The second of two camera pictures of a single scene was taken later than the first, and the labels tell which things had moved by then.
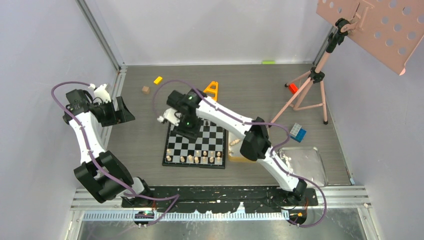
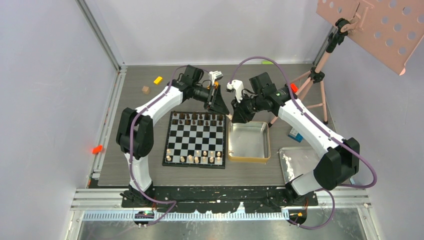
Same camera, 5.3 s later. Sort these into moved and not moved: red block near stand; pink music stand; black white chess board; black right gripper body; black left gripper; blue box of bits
Moved: black left gripper; black right gripper body
Not moved: blue box of bits; pink music stand; red block near stand; black white chess board
